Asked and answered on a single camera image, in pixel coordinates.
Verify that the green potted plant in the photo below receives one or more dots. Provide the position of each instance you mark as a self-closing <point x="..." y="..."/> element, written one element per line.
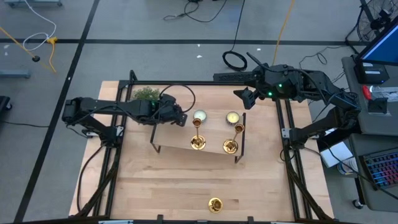
<point x="146" y="93"/>

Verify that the clear plastic bag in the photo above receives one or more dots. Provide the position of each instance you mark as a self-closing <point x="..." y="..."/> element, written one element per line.
<point x="385" y="92"/>

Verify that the white blue tape roll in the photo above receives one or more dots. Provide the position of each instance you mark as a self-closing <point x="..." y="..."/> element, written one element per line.
<point x="346" y="166"/>

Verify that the grey cart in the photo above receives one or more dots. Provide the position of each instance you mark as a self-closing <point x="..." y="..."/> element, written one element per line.
<point x="370" y="199"/>

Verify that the white aluminium bracket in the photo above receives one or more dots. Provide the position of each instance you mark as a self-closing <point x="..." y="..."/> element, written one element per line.
<point x="115" y="222"/>
<point x="283" y="222"/>

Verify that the white paper box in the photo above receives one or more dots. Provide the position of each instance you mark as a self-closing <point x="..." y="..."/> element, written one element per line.
<point x="337" y="154"/>

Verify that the black floor fan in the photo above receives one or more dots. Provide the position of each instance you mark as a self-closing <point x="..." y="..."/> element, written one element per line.
<point x="370" y="25"/>

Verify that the grey desk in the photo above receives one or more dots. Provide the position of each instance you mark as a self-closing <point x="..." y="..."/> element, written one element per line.
<point x="388" y="124"/>

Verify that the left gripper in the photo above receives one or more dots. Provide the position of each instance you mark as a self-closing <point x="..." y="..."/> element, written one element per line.
<point x="168" y="110"/>

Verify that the backlit keyboard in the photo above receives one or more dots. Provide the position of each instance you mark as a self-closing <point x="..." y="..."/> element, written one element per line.
<point x="384" y="169"/>

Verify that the black desktop device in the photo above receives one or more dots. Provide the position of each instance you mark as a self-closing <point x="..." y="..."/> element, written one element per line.
<point x="371" y="73"/>

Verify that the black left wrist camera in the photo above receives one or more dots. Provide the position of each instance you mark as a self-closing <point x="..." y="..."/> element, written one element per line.
<point x="182" y="120"/>

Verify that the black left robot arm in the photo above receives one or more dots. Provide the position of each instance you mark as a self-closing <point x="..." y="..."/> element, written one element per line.
<point x="102" y="107"/>

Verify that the black aluminium rig frame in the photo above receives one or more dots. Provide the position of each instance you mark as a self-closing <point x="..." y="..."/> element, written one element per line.
<point x="202" y="83"/>

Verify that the black floor disc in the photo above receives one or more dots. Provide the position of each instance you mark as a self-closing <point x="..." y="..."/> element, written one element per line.
<point x="36" y="58"/>

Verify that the medium gold candlestick holder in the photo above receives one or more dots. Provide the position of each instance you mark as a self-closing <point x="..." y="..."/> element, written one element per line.
<point x="230" y="146"/>

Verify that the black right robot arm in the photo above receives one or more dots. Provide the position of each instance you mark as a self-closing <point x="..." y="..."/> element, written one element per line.
<point x="323" y="126"/>

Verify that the grey metal stand foot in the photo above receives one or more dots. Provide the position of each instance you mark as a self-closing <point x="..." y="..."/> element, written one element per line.
<point x="14" y="73"/>
<point x="34" y="3"/>

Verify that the black caster wheel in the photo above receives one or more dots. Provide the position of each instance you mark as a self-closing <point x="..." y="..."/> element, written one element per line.
<point x="3" y="103"/>

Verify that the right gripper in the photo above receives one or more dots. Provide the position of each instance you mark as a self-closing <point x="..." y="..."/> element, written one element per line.
<point x="264" y="88"/>

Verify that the wooden riser shelf black legs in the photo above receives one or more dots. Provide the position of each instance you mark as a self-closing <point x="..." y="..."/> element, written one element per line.
<point x="214" y="137"/>

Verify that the tall gold candlestick holder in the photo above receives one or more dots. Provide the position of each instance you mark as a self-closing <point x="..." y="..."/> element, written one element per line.
<point x="198" y="142"/>

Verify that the short gold candlestick holder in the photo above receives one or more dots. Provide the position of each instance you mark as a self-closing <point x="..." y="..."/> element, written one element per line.
<point x="215" y="205"/>

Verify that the yellow wax candle tin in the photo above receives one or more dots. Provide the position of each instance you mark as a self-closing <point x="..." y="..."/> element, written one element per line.
<point x="233" y="117"/>

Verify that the monitor with blue screen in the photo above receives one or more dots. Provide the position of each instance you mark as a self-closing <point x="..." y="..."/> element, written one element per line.
<point x="384" y="46"/>

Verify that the black cart caster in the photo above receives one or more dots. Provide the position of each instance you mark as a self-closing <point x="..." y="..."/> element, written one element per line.
<point x="357" y="203"/>

